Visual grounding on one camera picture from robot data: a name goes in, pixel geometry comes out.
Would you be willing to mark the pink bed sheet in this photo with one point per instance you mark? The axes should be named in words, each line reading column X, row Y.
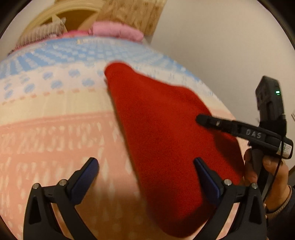
column 75, row 33

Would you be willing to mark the person's right hand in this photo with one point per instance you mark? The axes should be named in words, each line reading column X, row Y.
column 278, row 190

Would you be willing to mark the cream wooden headboard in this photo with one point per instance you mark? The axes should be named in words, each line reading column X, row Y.
column 80, row 15

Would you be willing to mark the polka dot bed quilt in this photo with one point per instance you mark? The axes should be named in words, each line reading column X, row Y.
column 57, row 112

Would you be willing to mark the beige window curtain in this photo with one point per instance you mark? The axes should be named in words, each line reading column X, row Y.
column 140, row 14

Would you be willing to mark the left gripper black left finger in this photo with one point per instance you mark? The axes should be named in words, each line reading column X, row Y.
column 40, row 220

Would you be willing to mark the striped pillow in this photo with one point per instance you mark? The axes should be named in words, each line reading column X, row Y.
column 42, row 32

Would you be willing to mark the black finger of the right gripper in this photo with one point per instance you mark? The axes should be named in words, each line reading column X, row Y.
column 214, row 123

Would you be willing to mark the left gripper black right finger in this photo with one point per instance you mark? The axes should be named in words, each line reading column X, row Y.
column 250, row 219

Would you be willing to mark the pink folded blanket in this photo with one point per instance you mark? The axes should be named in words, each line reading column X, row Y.
column 117, row 30

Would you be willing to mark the red knitted sweater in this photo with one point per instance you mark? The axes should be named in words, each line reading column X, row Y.
column 163, row 139

